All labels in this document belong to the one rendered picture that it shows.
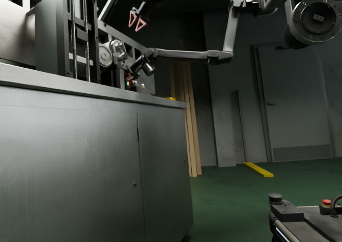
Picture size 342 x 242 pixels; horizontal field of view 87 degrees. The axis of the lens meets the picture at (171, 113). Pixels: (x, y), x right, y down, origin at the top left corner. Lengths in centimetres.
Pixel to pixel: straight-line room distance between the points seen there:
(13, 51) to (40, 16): 23
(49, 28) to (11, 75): 63
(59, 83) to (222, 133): 298
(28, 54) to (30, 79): 75
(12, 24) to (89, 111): 79
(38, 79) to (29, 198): 28
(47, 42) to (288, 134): 360
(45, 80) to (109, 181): 37
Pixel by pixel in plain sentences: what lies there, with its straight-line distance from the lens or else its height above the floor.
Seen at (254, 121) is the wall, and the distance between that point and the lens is 363.
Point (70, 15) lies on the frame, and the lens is 93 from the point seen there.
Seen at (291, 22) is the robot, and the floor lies 113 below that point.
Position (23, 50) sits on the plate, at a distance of 128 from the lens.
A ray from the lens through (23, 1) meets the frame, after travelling 142.
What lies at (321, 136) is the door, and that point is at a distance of 410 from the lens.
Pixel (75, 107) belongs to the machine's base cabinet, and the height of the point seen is 82.
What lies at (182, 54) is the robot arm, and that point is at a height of 116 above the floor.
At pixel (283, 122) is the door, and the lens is 378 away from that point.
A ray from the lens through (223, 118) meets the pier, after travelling 333.
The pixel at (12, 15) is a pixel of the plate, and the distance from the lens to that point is 134.
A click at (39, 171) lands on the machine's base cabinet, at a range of 56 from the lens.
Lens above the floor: 73
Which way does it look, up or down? 5 degrees up
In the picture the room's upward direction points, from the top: 5 degrees counter-clockwise
